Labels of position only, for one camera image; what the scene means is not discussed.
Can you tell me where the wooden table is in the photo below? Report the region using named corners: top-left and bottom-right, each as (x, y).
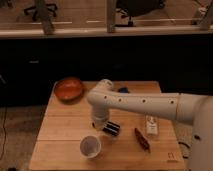
top-left (28, 80), bottom-right (186, 171)

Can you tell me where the white plastic bottle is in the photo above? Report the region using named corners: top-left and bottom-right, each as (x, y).
top-left (146, 116), bottom-right (158, 135)

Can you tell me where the black office chair centre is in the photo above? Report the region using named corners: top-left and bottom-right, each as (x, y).
top-left (116, 0), bottom-right (165, 27)

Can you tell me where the black office chair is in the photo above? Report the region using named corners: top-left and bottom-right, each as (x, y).
top-left (23, 3), bottom-right (58, 21)
top-left (116, 0), bottom-right (165, 27)

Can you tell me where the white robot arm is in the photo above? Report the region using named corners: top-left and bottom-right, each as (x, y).
top-left (87, 79), bottom-right (213, 171)

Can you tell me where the black office chair left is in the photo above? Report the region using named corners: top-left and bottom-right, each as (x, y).
top-left (23, 3), bottom-right (58, 21)

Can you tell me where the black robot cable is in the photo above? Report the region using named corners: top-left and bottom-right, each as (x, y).
top-left (178, 141), bottom-right (191, 158)

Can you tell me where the orange ceramic bowl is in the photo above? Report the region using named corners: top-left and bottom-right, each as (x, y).
top-left (53, 77), bottom-right (84, 101)

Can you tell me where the blue sponge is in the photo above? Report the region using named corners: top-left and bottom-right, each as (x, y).
top-left (118, 87), bottom-right (129, 93)

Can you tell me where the dark red chili pepper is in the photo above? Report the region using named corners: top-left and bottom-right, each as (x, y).
top-left (134, 128), bottom-right (150, 150)

